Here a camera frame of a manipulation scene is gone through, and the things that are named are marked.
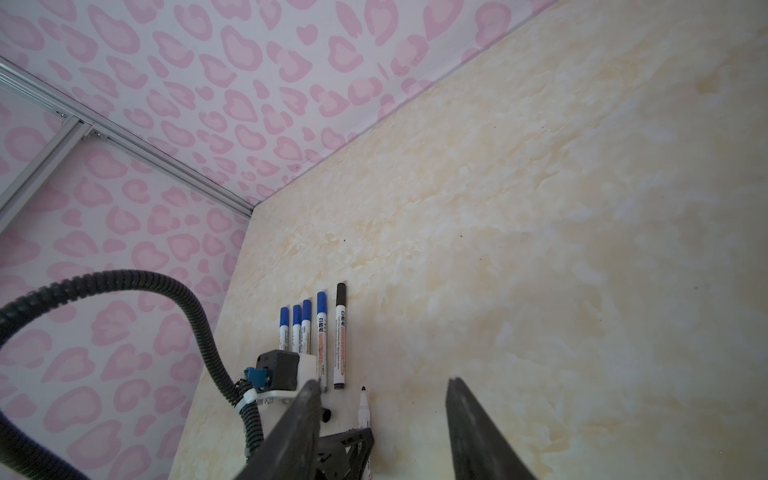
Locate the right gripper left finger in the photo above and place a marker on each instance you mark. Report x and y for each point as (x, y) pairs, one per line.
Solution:
(289, 452)

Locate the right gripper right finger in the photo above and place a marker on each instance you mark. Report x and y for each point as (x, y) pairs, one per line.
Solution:
(479, 450)

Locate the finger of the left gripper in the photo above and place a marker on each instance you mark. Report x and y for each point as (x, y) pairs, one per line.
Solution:
(344, 456)

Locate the white marker pen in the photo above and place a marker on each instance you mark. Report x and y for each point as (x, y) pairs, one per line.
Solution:
(284, 329)

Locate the white marker blue tip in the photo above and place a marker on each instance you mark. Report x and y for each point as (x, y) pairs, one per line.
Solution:
(305, 327)

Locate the white marker blue end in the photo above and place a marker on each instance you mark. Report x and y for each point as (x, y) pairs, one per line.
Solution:
(296, 334)

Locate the aluminium frame strut diagonal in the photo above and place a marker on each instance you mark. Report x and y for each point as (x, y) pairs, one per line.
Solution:
(31, 179)

